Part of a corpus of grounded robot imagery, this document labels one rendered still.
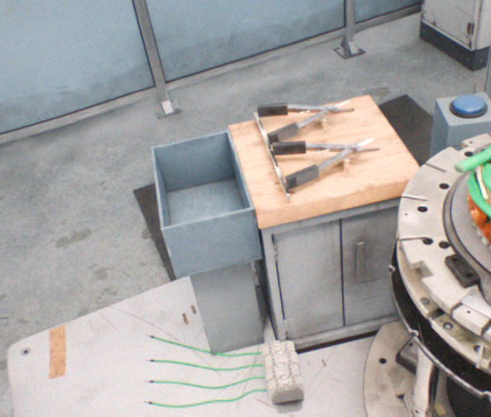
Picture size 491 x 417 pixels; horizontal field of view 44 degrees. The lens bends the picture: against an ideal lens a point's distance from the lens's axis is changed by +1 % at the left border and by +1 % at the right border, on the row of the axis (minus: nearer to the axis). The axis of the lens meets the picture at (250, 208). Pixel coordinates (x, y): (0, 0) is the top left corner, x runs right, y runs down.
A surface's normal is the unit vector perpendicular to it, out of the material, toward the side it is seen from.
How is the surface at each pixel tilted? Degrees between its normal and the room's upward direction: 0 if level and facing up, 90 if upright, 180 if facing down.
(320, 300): 90
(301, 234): 90
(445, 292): 0
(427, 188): 0
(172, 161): 90
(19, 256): 0
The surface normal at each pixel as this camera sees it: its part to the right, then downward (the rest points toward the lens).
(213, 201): -0.12, -0.74
